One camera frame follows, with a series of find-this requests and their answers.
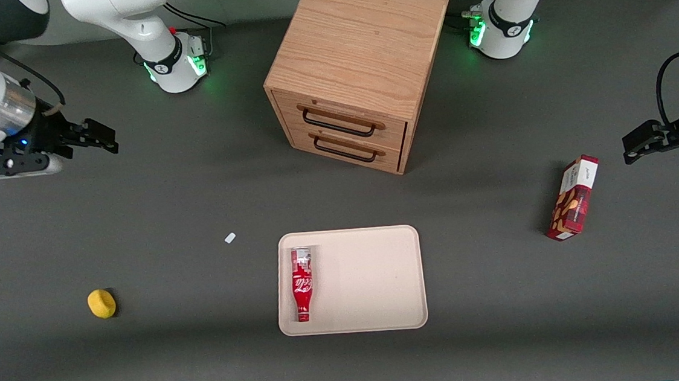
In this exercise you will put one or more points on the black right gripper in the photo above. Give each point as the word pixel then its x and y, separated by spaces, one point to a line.
pixel 48 135

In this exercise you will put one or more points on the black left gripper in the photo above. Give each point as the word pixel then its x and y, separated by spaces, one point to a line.
pixel 676 128

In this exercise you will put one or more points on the red coca-cola bottle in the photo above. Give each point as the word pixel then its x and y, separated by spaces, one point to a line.
pixel 302 287

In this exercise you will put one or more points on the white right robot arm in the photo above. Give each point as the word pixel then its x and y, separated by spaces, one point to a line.
pixel 119 8

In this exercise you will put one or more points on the cream rectangular plastic tray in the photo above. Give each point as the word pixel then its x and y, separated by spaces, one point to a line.
pixel 371 279

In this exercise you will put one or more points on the red snack box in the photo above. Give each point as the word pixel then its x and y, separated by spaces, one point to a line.
pixel 573 199

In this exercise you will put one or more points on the yellow foam lemon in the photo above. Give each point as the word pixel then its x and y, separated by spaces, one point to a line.
pixel 102 303

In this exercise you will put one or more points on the small white scrap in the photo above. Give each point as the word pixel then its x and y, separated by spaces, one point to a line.
pixel 230 238

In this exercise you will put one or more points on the light wooden drawer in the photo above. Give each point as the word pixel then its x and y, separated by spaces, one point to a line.
pixel 395 130
pixel 305 137

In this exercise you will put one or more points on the light wooden drawer cabinet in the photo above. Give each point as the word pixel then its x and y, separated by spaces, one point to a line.
pixel 358 37

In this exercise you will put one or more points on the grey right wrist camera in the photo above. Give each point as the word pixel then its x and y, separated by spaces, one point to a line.
pixel 16 166

